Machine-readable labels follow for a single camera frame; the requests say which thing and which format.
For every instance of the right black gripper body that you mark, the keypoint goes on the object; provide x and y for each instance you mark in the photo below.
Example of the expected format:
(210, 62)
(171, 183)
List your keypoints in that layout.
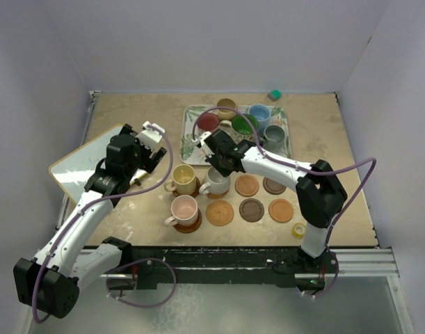
(216, 162)

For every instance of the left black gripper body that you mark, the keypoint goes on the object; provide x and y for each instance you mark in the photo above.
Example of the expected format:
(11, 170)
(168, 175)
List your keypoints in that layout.
(142, 160)

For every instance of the white beige mug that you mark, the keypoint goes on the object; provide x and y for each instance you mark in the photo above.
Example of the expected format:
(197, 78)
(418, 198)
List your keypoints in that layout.
(214, 183)

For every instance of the green floral mug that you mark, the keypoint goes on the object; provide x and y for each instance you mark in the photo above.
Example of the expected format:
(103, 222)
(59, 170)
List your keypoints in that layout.
(240, 128)

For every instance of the light wood round coaster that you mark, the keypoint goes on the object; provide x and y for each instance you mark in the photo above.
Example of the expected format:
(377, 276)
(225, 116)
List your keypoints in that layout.
(246, 185)

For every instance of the floral serving tray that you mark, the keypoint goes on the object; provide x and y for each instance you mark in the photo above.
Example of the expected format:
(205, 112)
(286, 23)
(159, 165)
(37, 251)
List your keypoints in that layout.
(192, 155)

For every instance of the brown ringed wooden saucer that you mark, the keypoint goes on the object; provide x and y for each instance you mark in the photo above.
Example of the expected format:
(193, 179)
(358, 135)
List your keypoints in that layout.
(194, 194)

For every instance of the yellow mug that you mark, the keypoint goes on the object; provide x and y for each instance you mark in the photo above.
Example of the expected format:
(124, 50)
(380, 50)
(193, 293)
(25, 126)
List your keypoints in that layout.
(183, 180)

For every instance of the dark wood coaster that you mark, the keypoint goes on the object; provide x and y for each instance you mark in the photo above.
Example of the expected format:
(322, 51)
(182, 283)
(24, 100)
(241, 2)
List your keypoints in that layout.
(273, 187)

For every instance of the grey cup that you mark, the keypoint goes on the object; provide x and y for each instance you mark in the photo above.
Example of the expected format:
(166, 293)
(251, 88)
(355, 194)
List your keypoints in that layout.
(274, 137)

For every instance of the dark walnut round coaster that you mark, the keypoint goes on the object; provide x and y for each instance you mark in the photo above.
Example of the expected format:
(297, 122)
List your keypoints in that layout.
(251, 210)

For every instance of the large brown ringed saucer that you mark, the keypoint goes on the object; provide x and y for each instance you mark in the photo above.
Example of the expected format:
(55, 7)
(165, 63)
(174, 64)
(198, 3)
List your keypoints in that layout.
(186, 229)

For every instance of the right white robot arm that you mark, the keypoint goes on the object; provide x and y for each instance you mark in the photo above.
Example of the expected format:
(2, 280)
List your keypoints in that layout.
(320, 194)

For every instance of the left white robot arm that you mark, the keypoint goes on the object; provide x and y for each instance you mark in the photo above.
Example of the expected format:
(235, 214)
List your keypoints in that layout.
(51, 281)

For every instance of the tan wooden cup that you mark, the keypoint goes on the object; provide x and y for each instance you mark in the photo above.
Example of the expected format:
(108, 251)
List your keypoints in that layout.
(225, 109)

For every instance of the light blue cup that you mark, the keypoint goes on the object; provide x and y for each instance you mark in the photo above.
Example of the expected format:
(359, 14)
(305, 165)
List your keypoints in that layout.
(263, 116)

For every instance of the red pink mug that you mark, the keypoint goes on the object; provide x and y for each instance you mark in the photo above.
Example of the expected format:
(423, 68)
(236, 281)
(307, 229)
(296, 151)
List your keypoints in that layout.
(208, 122)

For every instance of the green eraser block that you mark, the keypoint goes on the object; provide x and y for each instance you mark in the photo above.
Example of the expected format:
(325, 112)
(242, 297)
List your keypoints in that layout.
(274, 95)

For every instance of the yellow tape roll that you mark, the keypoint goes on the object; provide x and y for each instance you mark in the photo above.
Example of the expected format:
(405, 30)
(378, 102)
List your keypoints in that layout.
(299, 230)

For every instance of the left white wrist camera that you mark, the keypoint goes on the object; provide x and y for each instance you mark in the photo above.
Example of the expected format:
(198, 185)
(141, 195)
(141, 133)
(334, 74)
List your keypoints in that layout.
(150, 135)

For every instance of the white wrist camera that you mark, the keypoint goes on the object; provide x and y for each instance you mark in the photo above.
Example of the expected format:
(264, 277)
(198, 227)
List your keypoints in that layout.
(150, 135)
(200, 142)

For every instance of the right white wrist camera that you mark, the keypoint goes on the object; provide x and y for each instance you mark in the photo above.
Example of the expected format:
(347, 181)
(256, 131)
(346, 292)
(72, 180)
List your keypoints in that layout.
(200, 142)

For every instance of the small whiteboard wooden frame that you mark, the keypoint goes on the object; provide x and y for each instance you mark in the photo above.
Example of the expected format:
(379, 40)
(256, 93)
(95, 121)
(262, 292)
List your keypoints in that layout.
(73, 171)

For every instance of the black aluminium base frame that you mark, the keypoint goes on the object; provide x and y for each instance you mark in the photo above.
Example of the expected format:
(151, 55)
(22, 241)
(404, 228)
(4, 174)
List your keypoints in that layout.
(284, 267)

